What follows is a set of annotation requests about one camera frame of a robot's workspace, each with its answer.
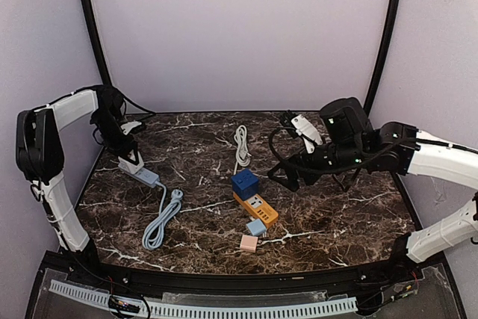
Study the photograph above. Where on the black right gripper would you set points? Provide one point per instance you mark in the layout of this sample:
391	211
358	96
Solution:
310	177

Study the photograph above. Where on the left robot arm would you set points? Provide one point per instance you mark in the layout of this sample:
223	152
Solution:
40	156

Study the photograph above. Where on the black left frame post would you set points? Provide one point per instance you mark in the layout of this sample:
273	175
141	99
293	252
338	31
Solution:
95	42

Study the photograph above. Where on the white cube socket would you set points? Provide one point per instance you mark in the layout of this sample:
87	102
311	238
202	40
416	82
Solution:
130	167

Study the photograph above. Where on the light blue charger plug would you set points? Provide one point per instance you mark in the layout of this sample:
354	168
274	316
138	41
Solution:
256	228

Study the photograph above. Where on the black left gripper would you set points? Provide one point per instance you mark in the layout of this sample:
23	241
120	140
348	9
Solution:
122	148

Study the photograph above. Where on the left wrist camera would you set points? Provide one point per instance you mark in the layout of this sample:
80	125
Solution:
111	100

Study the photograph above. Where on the orange power strip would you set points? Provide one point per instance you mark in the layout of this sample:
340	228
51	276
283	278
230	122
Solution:
257	207

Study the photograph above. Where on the grey-blue power strip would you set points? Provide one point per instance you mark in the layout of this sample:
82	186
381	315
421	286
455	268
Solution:
145	176

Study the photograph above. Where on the black frame post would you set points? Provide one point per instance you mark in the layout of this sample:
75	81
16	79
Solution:
382	54
95	42

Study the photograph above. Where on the light blue slotted cable duct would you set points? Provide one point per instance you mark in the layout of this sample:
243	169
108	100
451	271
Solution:
308	305

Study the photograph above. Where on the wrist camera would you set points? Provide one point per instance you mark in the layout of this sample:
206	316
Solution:
344	119
111	100

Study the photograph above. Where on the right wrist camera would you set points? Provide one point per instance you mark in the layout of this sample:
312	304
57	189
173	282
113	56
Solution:
344	119

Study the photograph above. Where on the dark blue cube socket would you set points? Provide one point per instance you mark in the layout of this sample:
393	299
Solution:
245	184

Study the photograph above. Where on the pink charger plug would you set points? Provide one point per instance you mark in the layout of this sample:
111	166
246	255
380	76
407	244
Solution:
248	243

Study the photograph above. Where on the black front table rail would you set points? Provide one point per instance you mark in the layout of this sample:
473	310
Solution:
358	280

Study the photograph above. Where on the black right frame post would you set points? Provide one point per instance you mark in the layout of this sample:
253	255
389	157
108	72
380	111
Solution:
382	54

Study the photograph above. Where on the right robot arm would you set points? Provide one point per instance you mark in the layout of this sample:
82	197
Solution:
405	150

